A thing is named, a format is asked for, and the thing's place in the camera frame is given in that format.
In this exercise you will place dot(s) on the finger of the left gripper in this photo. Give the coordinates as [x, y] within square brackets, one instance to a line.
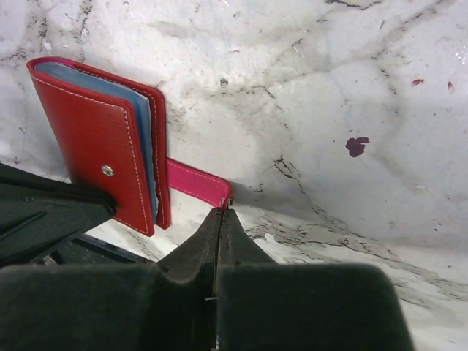
[38, 214]

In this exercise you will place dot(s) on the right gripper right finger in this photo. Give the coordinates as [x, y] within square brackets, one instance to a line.
[263, 305]

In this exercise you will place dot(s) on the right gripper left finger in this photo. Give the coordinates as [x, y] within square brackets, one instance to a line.
[168, 305]

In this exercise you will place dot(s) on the red card holder wallet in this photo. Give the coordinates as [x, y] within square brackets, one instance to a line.
[111, 132]

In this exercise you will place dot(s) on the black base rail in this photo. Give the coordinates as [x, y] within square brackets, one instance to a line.
[86, 249]

